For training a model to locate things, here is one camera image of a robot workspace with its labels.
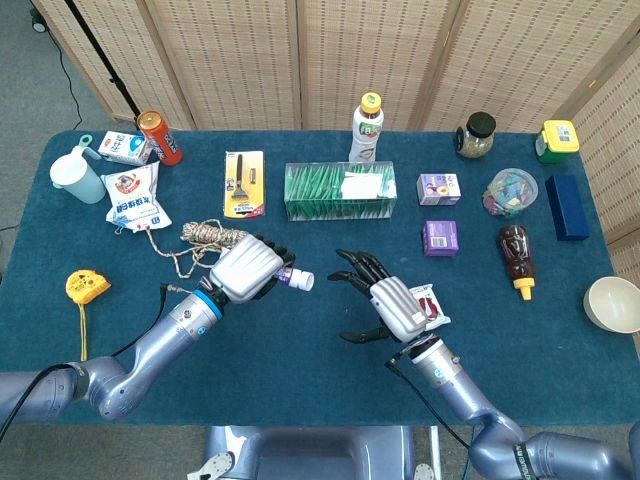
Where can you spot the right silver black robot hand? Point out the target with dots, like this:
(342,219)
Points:
(397,310)

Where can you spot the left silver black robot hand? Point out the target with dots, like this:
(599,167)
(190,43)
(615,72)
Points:
(245,270)

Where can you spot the small purple white-capped bottle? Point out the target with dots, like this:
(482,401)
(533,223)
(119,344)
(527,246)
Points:
(302,280)

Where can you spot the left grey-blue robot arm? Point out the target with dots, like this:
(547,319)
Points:
(150,345)

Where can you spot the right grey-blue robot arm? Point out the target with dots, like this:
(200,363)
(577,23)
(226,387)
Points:
(450,385)

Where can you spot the white blue-print powder bag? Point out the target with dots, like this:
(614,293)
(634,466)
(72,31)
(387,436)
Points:
(135,200)

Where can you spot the brown syrup bottle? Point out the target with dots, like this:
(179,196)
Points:
(517,255)

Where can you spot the white green drink bottle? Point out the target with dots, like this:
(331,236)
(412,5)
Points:
(366,135)

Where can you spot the white snack packet red fruit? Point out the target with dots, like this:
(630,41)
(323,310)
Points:
(435,307)

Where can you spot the purple wrapped pack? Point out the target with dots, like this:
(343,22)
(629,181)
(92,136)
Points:
(440,239)

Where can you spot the razor in yellow blister pack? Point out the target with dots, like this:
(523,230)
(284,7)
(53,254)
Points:
(243,185)

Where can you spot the blue tablecloth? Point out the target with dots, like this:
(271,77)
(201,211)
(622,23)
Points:
(325,380)

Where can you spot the clear box of green teabags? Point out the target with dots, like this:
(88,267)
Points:
(320,195)

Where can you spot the purple white carton box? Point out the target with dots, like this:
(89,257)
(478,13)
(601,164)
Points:
(437,190)

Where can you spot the red soda can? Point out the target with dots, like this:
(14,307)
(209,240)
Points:
(162,142)

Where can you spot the clear tub of binder clips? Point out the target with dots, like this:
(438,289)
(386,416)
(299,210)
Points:
(510,192)

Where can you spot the yellow tape measure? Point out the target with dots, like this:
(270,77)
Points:
(82,287)

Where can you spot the grey-blue robot torso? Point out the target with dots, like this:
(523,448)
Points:
(310,455)

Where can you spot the white blue milk carton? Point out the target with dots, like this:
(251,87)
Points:
(120,147)

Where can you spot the glass jar black lid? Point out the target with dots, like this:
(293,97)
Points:
(475,140)

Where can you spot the light blue plastic pitcher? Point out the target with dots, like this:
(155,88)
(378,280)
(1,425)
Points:
(75,177)

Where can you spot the dark blue rectangular box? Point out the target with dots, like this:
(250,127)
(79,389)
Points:
(567,210)

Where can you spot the cream white bowl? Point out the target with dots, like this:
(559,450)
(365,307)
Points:
(612,305)

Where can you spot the green container yellow lid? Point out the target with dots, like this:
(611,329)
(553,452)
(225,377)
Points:
(557,140)

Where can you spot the bamboo folding screen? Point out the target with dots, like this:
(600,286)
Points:
(350,60)

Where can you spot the black stand pole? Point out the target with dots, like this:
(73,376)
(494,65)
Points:
(100,55)

